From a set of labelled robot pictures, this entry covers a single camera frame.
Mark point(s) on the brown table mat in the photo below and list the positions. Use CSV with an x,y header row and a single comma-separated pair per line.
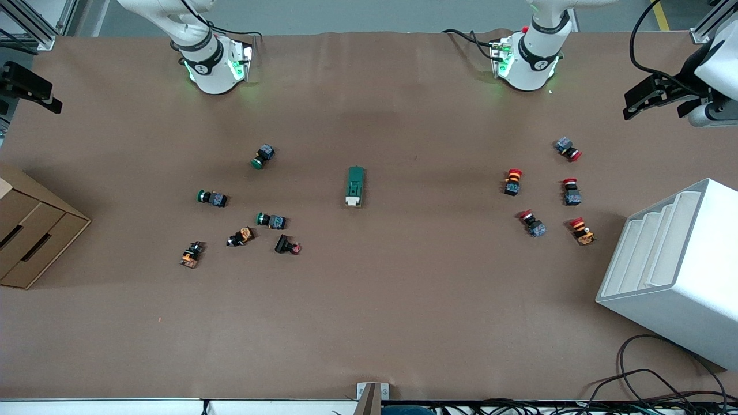
x,y
403,300

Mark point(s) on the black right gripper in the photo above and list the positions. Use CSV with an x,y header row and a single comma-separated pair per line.
x,y
12,79

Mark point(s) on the orange black switch block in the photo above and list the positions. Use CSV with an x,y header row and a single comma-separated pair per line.
x,y
191,255
241,236

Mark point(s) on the metal bracket with cardboard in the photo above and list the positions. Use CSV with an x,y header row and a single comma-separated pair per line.
x,y
369,397

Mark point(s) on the red button blue block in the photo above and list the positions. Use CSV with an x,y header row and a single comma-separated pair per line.
x,y
571,193
567,147
533,223

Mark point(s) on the brown cardboard box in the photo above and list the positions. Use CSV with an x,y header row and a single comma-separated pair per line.
x,y
29,230

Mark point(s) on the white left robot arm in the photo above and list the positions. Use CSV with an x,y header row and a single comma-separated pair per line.
x,y
533,63

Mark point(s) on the green push button switch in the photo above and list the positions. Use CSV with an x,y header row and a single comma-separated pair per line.
x,y
272,221
263,155
213,198

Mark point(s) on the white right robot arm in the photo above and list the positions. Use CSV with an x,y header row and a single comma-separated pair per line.
x,y
210,69

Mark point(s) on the dark teal round object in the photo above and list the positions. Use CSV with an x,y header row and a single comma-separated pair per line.
x,y
406,411

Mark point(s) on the white slotted bin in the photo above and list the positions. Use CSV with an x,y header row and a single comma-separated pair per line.
x,y
680,288

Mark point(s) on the red button orange block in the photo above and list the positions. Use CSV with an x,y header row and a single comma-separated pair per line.
x,y
512,182
582,230

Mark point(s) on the black switch with red knob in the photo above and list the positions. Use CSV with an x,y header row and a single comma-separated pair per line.
x,y
285,245

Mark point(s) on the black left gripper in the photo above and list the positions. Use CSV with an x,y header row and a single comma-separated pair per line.
x,y
682,81

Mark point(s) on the aluminium frame profile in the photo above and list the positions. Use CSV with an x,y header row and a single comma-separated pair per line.
x,y
45,41
699,36

